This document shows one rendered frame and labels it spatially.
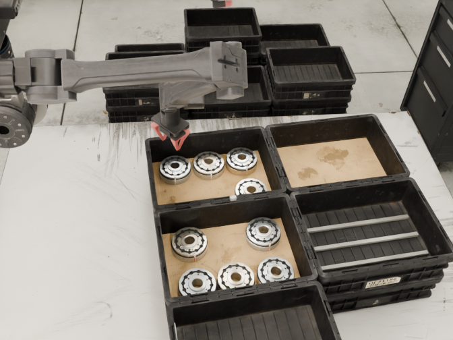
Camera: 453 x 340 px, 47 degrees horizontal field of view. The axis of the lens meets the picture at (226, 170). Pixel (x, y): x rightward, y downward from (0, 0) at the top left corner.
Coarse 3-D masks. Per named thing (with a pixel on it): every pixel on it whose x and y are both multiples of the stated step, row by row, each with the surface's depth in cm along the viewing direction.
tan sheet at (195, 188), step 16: (192, 160) 176; (224, 160) 176; (192, 176) 171; (224, 176) 171; (240, 176) 171; (256, 176) 172; (160, 192) 165; (176, 192) 166; (192, 192) 166; (208, 192) 166; (224, 192) 166
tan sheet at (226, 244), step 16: (240, 224) 158; (208, 240) 153; (224, 240) 154; (240, 240) 154; (288, 240) 154; (208, 256) 150; (224, 256) 150; (240, 256) 150; (256, 256) 150; (272, 256) 150; (288, 256) 150; (176, 272) 146; (256, 272) 147; (176, 288) 142
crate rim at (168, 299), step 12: (204, 204) 150; (216, 204) 150; (228, 204) 151; (288, 204) 151; (156, 216) 146; (156, 228) 144; (300, 228) 145; (300, 240) 142; (312, 264) 137; (312, 276) 135; (168, 288) 131; (240, 288) 132; (252, 288) 132; (168, 300) 129; (180, 300) 129
